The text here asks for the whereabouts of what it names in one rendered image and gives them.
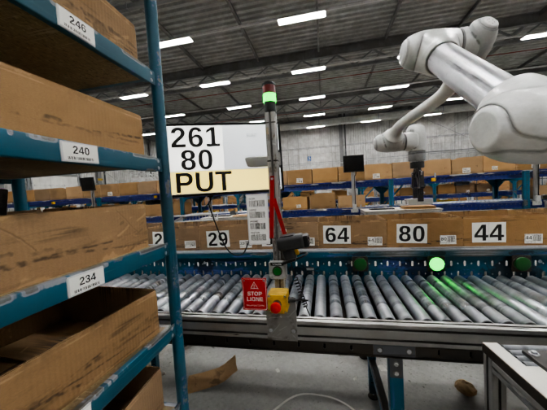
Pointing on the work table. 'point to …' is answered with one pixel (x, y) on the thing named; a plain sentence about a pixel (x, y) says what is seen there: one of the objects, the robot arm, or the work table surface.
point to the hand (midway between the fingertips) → (417, 196)
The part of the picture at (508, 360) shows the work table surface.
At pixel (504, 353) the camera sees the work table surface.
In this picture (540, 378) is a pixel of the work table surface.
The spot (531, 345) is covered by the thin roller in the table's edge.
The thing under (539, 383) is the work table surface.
